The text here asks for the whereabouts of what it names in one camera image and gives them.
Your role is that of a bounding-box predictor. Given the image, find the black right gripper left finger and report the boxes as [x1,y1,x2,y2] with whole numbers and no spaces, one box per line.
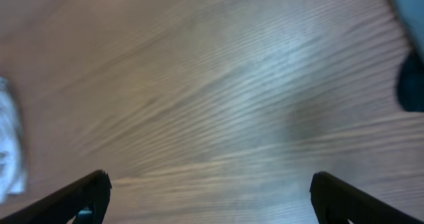
[1,170,112,224]

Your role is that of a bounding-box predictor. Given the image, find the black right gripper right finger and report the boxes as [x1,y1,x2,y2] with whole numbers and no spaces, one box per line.
[309,172,423,224]

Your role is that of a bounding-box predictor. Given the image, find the beige shorts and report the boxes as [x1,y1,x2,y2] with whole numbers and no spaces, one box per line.
[1,77,27,204]

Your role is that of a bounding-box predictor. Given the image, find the black garment in pile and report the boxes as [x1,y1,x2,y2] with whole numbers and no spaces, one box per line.
[396,51,423,113]

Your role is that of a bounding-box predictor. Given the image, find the grey garment on pile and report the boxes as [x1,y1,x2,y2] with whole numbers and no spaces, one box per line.
[392,0,423,63]

